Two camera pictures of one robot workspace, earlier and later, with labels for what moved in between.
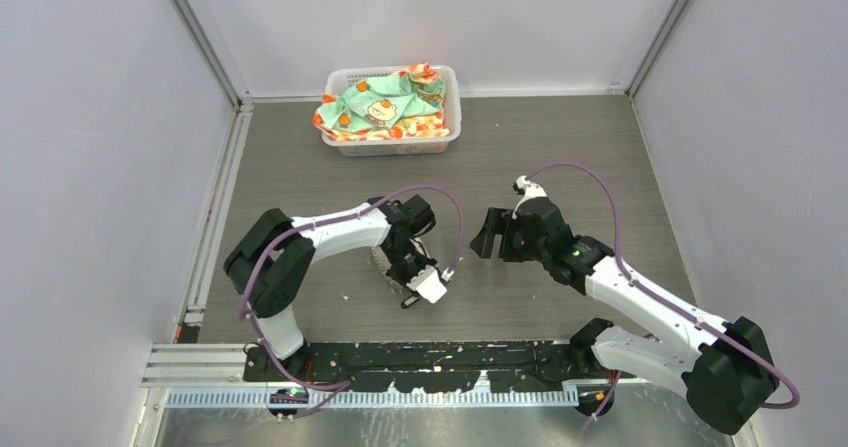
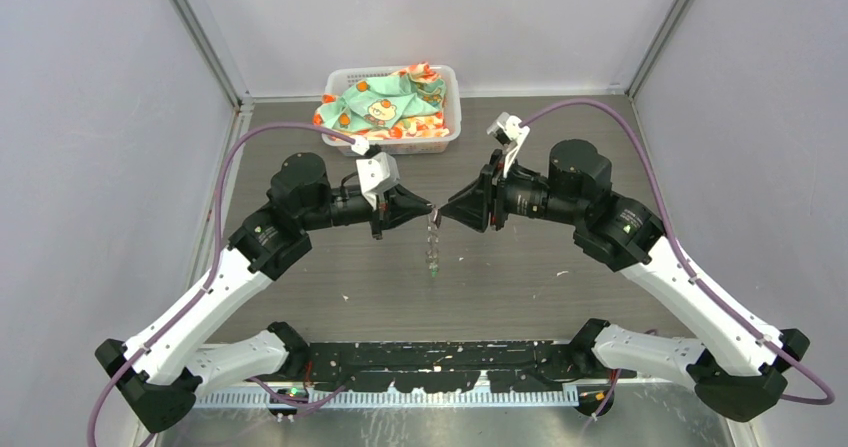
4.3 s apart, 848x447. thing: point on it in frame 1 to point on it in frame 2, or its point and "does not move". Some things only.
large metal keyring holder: x=384 y=264 to x=432 y=238
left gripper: x=404 y=279 to x=395 y=206
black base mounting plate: x=526 y=366 does not move
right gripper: x=498 y=221 to x=473 y=203
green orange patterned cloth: x=407 y=104 does not move
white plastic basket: x=337 y=79 does not move
